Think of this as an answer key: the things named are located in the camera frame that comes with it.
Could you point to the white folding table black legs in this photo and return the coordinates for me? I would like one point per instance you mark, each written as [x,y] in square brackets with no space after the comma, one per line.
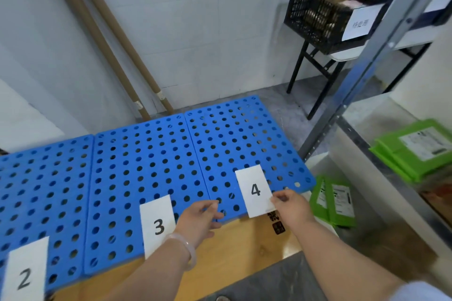
[328,75]

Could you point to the person's left hand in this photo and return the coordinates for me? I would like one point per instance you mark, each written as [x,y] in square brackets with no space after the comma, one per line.
[196,223]

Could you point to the grey metal shelf rack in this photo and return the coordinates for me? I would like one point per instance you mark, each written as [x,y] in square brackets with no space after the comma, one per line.
[381,46]

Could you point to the white paper number card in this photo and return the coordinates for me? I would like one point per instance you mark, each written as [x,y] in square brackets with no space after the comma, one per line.
[255,190]
[158,226]
[24,272]

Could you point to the black plastic crate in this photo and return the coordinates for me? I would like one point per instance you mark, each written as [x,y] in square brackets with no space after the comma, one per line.
[317,18]

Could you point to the person's left forearm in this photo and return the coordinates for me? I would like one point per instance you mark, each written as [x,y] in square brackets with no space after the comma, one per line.
[155,274]

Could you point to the pale jade bangle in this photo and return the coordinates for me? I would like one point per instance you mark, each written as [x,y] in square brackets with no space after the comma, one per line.
[186,246]

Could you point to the white sleeve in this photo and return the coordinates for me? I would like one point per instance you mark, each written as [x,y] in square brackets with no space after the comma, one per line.
[422,293]

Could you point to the brown cardboard box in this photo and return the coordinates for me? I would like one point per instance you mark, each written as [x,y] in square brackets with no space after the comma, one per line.
[233,251]

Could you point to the blue perforated plastic panel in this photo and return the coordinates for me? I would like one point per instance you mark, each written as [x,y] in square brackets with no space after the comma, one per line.
[42,191]
[141,184]
[243,149]

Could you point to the person's right fingers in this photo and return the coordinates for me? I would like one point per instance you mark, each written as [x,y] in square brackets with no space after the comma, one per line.
[280,198]

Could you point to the person's right hand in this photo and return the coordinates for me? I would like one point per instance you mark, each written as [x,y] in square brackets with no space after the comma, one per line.
[295,209]

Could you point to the person's right forearm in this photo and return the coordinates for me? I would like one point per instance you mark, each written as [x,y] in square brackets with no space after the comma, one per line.
[339,262]

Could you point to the person's left fingers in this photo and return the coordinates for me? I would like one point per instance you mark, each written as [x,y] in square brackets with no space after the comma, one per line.
[212,218]

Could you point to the green mailer package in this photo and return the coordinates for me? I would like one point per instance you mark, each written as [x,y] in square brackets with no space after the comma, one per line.
[340,203]
[388,163]
[319,196]
[416,149]

